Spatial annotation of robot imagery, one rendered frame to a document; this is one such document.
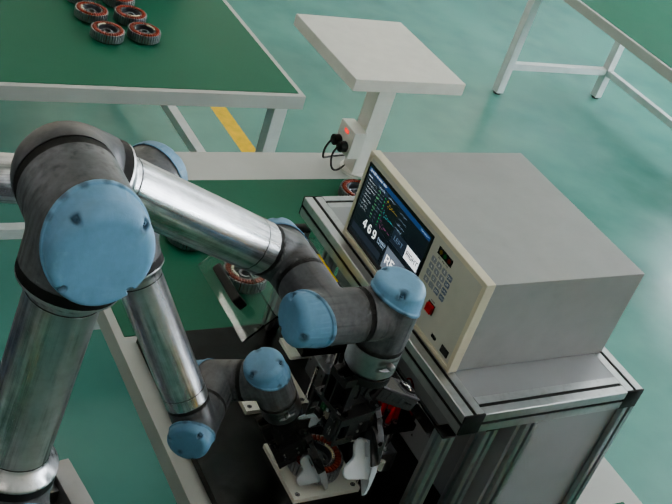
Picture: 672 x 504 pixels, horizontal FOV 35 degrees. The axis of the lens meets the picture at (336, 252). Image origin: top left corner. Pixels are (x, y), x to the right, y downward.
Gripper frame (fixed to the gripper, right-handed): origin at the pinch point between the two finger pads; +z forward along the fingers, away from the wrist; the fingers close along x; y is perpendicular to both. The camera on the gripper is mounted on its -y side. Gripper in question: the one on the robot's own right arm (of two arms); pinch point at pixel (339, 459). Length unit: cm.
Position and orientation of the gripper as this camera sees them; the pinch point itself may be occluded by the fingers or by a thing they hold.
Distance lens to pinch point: 163.7
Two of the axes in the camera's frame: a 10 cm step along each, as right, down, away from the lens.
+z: -2.8, 8.0, 5.3
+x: 5.5, 5.9, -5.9
